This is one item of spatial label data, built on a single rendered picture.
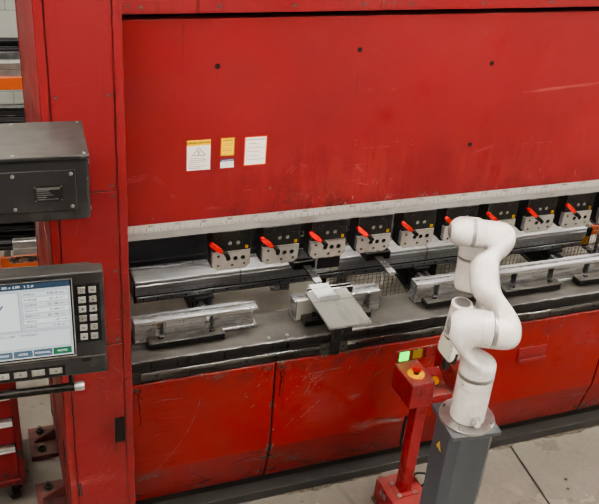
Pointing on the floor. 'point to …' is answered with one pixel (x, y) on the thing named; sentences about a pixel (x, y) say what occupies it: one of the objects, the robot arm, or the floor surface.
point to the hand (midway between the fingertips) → (445, 364)
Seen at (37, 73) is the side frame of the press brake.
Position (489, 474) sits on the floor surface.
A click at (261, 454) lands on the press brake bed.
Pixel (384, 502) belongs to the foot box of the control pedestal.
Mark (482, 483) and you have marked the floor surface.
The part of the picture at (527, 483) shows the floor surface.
